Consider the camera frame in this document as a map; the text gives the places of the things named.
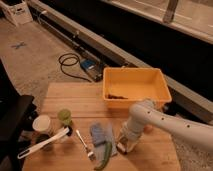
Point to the dark object in tray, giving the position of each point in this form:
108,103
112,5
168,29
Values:
110,96

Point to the blue grey cloth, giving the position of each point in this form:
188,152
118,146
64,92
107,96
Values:
100,136

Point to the metal window frame rail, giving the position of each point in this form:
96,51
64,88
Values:
122,38

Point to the wooden block eraser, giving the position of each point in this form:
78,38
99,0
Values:
122,145

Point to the blue black device on floor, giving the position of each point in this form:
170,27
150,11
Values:
92,69

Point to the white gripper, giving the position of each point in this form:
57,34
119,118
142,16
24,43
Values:
132,132

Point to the white cardboard box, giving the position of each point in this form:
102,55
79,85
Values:
18,14

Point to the white lidded jar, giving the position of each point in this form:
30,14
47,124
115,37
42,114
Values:
42,125

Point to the black chair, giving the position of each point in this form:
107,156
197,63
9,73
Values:
15,110

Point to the yellow plastic tray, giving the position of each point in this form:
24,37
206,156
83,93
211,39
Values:
136,84

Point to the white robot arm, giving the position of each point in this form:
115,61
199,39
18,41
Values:
144,112

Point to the green lidded cup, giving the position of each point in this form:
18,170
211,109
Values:
64,116

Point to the green chili pepper toy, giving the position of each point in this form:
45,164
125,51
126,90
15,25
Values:
107,155

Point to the white plastic spatula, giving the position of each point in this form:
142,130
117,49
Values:
63,132

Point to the orange toy fruit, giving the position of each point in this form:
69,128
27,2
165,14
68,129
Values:
149,128

